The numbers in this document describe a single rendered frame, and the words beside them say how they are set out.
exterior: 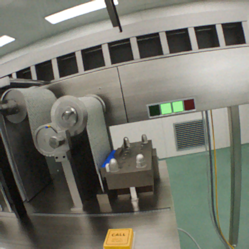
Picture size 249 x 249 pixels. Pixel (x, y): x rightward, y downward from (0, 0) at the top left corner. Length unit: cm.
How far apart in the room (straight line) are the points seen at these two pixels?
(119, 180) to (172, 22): 79
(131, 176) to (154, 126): 272
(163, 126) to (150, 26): 252
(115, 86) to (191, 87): 39
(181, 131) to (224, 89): 243
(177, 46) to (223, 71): 28
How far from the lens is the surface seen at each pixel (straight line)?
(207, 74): 98
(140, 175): 63
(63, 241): 62
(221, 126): 357
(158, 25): 100
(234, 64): 105
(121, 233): 54
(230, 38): 116
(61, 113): 66
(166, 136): 337
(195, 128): 341
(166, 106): 93
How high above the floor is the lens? 128
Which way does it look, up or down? 8 degrees down
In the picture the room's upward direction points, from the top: 11 degrees counter-clockwise
